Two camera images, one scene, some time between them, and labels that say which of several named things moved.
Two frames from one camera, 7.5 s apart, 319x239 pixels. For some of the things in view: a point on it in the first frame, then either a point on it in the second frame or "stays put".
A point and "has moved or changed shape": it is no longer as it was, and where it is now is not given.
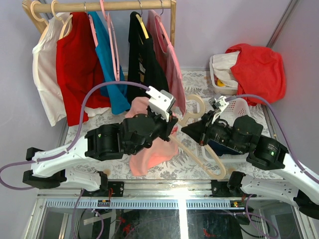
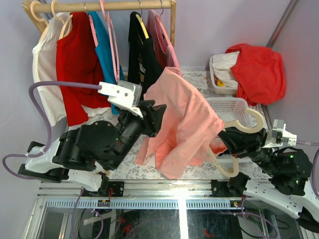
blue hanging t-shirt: (119, 95) stays put
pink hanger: (113, 45) stays put
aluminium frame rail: (162, 190) stays put
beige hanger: (221, 173) -> (236, 124)
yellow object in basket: (220, 83) stays put
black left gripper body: (168, 126) -> (147, 119)
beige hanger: (38, 18) stays put
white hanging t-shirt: (45, 67) stays put
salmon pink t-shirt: (161, 152) has moved or changed shape
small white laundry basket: (228, 90) stays put
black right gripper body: (204, 133) -> (249, 142)
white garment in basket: (222, 64) stays put
